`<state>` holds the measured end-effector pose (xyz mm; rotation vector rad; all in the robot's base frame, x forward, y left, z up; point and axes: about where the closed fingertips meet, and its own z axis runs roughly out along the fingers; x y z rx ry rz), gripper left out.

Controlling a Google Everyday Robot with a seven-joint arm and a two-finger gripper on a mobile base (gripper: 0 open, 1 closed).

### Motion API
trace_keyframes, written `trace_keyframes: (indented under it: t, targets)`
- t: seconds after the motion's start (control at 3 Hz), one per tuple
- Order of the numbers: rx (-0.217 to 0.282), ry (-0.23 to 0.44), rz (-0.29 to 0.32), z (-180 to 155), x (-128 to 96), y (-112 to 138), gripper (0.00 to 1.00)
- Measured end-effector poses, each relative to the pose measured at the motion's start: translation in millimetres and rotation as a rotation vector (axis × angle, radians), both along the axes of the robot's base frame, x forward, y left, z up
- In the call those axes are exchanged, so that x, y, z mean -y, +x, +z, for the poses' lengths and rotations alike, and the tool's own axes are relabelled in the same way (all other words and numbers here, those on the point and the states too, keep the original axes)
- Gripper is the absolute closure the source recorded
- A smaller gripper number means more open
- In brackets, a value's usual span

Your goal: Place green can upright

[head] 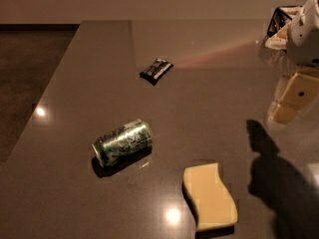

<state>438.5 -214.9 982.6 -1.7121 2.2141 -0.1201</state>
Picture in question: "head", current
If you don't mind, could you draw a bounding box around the yellow wavy sponge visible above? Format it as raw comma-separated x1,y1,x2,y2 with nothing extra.
182,163,238,232

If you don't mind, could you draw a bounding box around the black snack packet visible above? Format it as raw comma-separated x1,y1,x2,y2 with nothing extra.
140,59,173,86

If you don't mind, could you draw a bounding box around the green aluminium drink can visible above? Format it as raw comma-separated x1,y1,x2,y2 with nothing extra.
92,119,153,167

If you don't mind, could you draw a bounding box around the black tray with items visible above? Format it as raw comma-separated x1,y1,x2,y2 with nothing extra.
265,6,301,50

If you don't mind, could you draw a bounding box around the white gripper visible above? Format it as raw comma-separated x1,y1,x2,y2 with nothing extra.
268,0,319,123

